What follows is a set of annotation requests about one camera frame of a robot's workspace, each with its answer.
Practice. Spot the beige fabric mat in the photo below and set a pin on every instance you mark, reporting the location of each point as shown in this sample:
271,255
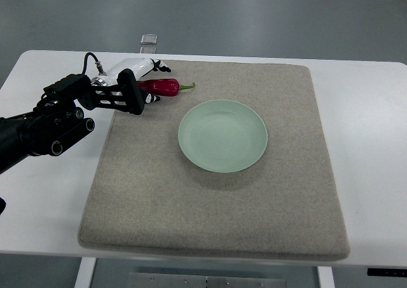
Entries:
147,197

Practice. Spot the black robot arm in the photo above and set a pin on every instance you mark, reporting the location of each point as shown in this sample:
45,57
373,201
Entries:
58,121

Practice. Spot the clear floor socket cover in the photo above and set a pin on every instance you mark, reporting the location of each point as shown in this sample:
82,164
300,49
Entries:
149,39

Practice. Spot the red chili pepper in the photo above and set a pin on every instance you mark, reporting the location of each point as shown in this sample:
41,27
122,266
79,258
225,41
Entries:
163,87

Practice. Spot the white table leg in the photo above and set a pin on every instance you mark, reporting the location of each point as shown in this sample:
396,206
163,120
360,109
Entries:
325,276
85,272

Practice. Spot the white table leg left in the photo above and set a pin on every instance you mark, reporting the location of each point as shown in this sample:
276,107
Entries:
85,272

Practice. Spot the black table control panel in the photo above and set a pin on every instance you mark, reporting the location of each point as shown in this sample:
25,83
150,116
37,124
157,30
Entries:
387,272

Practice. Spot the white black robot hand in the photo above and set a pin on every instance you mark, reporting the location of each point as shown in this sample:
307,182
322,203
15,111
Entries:
140,67

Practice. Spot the white table leg right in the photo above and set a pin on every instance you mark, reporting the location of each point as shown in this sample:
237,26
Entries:
325,276

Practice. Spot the light green plate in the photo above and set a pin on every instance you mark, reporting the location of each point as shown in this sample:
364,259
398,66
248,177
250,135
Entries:
222,136

